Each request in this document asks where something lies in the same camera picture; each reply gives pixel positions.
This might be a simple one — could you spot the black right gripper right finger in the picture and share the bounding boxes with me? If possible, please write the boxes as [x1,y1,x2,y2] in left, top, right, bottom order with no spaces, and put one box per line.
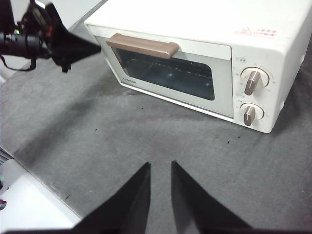
[171,160,252,230]

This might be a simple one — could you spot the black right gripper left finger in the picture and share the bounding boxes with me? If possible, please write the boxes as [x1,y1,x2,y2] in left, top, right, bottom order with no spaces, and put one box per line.
[72,161,152,231]

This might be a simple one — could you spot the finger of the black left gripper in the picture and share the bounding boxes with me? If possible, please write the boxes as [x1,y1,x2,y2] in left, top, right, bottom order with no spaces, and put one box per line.
[58,25,102,49]
[55,47,102,66]

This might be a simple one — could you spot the glass oven door taupe handle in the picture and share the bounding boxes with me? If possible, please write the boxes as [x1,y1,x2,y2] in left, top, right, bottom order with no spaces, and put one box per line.
[94,33,234,119]

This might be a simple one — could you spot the taupe and white oven knob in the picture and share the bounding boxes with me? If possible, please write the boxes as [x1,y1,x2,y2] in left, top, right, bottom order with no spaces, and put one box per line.
[240,67,270,96]
[239,102,265,127]

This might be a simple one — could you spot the white Toshiba toaster oven body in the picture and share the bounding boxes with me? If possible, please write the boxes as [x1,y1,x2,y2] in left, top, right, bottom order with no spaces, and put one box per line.
[84,0,312,134]

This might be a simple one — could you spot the dark grey table cloth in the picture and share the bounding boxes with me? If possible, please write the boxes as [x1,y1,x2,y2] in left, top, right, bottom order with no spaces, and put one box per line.
[0,21,312,230]

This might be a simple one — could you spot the red warning sticker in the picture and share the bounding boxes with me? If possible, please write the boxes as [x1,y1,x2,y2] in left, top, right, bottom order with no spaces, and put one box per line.
[234,26,278,39]

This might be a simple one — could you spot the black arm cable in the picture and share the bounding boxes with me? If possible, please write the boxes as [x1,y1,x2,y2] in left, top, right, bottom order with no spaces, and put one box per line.
[0,55,37,72]

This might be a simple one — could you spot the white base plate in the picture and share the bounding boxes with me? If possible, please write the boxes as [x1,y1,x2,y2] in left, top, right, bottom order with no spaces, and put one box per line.
[0,158,81,230]

